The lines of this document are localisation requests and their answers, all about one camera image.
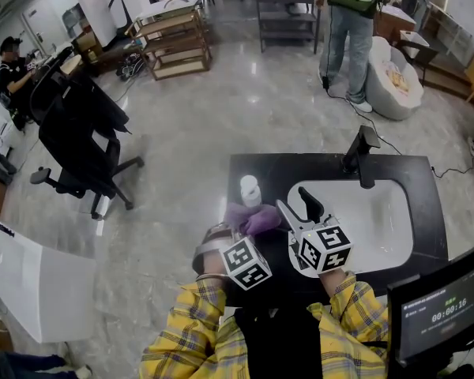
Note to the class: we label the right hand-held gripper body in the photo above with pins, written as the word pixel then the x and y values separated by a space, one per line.
pixel 326 249

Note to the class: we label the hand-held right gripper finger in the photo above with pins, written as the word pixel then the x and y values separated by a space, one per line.
pixel 292 219
pixel 314 207

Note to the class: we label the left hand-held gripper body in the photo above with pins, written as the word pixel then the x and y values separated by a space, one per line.
pixel 245 265

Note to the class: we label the purple cloth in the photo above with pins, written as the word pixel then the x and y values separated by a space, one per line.
pixel 256 219

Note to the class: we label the white plastic bottle cap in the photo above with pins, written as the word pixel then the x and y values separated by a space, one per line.
pixel 250 194

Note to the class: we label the person's right forearm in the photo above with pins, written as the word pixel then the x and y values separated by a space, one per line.
pixel 355 306

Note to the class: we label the person's left forearm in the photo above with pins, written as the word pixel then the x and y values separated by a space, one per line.
pixel 193 322

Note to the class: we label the white sink basin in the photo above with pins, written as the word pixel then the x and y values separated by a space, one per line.
pixel 371 227

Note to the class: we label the dark vanity cabinet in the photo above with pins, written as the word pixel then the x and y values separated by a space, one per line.
pixel 268 172

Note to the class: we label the black faucet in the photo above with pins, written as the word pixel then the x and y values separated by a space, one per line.
pixel 359 148

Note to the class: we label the person's black top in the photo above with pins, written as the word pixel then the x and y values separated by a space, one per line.
pixel 278 342

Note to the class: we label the black monitor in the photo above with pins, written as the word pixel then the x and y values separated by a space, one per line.
pixel 442 310

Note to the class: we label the grey beanbag chair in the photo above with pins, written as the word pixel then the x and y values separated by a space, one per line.
pixel 387 93

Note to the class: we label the black side chair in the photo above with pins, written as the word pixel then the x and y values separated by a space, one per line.
pixel 422 53

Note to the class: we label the black office chair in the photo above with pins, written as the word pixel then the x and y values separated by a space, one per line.
pixel 83 164

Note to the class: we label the wooden shelf rack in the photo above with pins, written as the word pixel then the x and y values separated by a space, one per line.
pixel 174 42

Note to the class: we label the black jacket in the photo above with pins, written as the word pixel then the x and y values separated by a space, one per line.
pixel 83 113

